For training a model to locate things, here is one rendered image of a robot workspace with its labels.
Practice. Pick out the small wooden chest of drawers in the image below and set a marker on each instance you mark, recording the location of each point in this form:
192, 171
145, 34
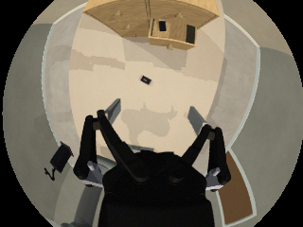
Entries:
207, 5

